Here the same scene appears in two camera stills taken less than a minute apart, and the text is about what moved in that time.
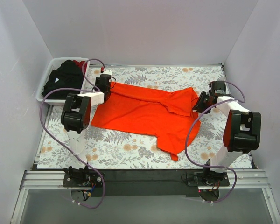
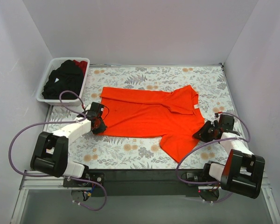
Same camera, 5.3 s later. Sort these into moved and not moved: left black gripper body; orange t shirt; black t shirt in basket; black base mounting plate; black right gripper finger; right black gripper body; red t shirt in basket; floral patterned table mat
Moved: right black gripper body; black right gripper finger; left black gripper body; orange t shirt
Not moved: black t shirt in basket; red t shirt in basket; black base mounting plate; floral patterned table mat
